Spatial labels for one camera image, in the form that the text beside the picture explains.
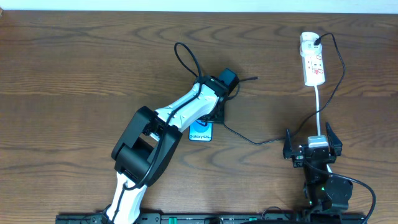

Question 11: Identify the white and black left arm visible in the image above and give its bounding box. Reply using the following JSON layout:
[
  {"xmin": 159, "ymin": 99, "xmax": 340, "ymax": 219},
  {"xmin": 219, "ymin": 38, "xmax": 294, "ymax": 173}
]
[{"xmin": 102, "ymin": 68, "xmax": 239, "ymax": 223}]

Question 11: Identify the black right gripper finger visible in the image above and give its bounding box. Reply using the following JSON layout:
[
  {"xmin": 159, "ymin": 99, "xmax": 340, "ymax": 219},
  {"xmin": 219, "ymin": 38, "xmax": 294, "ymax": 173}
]
[
  {"xmin": 282, "ymin": 129, "xmax": 294, "ymax": 159},
  {"xmin": 325, "ymin": 123, "xmax": 343, "ymax": 156}
]

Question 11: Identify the white power strip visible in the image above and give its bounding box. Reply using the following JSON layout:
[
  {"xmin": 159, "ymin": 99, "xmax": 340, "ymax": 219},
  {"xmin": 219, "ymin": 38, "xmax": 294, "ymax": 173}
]
[{"xmin": 300, "ymin": 32, "xmax": 325, "ymax": 86}]

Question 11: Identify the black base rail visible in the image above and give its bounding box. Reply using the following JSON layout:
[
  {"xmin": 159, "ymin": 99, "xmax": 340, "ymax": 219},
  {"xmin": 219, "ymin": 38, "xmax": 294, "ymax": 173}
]
[{"xmin": 55, "ymin": 211, "xmax": 364, "ymax": 224}]

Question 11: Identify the white charger adapter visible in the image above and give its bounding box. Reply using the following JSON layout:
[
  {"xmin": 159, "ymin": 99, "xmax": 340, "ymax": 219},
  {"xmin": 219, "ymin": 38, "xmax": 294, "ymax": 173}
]
[{"xmin": 300, "ymin": 40, "xmax": 323, "ymax": 57}]

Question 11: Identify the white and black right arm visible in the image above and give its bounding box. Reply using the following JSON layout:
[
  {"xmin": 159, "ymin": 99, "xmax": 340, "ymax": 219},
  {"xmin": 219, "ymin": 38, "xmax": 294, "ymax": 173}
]
[{"xmin": 282, "ymin": 123, "xmax": 353, "ymax": 213}]

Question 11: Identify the black charging cable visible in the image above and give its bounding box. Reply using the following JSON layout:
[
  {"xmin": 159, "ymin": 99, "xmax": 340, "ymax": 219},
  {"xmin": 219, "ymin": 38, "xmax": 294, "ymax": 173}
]
[{"xmin": 223, "ymin": 32, "xmax": 346, "ymax": 146}]

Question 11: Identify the blue Galaxy smartphone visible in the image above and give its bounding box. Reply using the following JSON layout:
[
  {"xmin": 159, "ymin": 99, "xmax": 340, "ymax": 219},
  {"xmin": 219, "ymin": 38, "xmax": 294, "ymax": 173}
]
[{"xmin": 188, "ymin": 120, "xmax": 213, "ymax": 142}]

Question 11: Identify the white power strip cord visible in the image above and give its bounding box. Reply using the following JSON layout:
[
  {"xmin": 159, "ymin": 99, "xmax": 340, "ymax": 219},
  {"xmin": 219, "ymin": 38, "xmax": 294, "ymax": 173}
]
[{"xmin": 313, "ymin": 84, "xmax": 333, "ymax": 174}]

